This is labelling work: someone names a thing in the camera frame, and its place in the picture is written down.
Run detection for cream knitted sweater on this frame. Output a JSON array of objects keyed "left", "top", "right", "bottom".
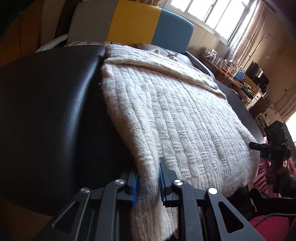
[{"left": 102, "top": 44, "right": 259, "bottom": 240}]

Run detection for deer print pillow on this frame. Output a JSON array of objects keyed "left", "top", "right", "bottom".
[{"left": 133, "top": 43, "right": 193, "bottom": 66}]

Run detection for pink garment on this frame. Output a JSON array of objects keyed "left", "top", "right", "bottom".
[{"left": 248, "top": 138, "right": 296, "bottom": 241}]

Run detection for jars on table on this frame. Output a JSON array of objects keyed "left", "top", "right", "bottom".
[{"left": 203, "top": 48, "right": 237, "bottom": 75}]

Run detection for person's right hand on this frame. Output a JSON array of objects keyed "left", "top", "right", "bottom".
[{"left": 265, "top": 162, "right": 292, "bottom": 185}]

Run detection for grey yellow blue sofa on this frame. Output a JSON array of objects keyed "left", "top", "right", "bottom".
[{"left": 39, "top": 1, "right": 212, "bottom": 75}]

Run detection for pink curtain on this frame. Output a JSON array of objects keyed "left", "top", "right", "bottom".
[{"left": 226, "top": 1, "right": 268, "bottom": 67}]

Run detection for geometric print pillow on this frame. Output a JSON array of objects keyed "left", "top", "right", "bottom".
[{"left": 65, "top": 41, "right": 123, "bottom": 47}]

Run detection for wooden side table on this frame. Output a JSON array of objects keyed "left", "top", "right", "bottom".
[{"left": 199, "top": 55, "right": 266, "bottom": 111}]

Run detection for black monitor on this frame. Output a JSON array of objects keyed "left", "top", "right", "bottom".
[{"left": 246, "top": 61, "right": 269, "bottom": 91}]

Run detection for blue folding chair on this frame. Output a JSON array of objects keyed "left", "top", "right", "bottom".
[{"left": 233, "top": 69, "right": 245, "bottom": 81}]

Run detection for black leather ottoman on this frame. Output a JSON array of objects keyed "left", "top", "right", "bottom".
[{"left": 1, "top": 45, "right": 256, "bottom": 216}]

